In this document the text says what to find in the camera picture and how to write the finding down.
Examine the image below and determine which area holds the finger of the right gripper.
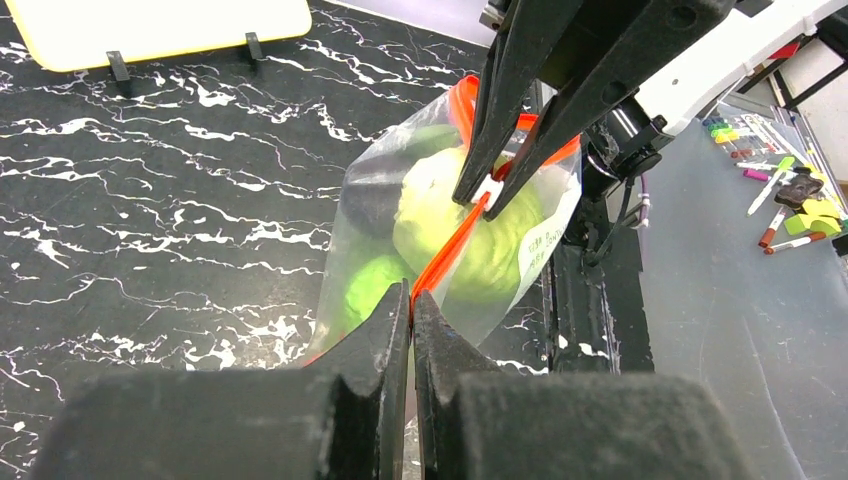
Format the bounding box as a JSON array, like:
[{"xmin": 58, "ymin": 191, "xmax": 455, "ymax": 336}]
[
  {"xmin": 452, "ymin": 1, "xmax": 587, "ymax": 204},
  {"xmin": 485, "ymin": 0, "xmax": 735, "ymax": 220}
]

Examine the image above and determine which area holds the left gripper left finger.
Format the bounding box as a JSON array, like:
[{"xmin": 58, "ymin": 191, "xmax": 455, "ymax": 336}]
[{"xmin": 31, "ymin": 282, "xmax": 410, "ymax": 479}]

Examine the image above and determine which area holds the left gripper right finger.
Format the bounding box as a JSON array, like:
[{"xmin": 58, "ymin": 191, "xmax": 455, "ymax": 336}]
[{"xmin": 412, "ymin": 292, "xmax": 753, "ymax": 479}]

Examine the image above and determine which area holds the small green cabbage toy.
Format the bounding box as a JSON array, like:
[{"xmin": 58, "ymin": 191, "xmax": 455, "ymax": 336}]
[{"xmin": 342, "ymin": 254, "xmax": 416, "ymax": 333}]

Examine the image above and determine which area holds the round green cabbage toy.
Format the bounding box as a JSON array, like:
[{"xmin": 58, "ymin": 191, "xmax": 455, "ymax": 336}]
[{"xmin": 392, "ymin": 145, "xmax": 548, "ymax": 307}]

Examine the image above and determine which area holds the clear zip top bag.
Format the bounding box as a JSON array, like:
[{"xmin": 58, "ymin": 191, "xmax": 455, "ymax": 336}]
[{"xmin": 305, "ymin": 75, "xmax": 582, "ymax": 361}]

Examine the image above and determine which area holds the dark purple plum toy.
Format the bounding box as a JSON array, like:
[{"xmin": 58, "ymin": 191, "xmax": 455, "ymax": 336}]
[{"xmin": 340, "ymin": 153, "xmax": 420, "ymax": 240}]

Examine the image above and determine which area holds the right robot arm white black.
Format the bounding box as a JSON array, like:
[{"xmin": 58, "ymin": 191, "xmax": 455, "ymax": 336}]
[{"xmin": 453, "ymin": 0, "xmax": 841, "ymax": 218}]

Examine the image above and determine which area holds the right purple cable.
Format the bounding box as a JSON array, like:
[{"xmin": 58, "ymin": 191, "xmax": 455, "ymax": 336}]
[{"xmin": 632, "ymin": 173, "xmax": 654, "ymax": 232}]

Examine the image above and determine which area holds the small whiteboard wooden frame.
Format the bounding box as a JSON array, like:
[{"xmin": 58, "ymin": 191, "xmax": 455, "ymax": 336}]
[{"xmin": 4, "ymin": 0, "xmax": 312, "ymax": 73}]

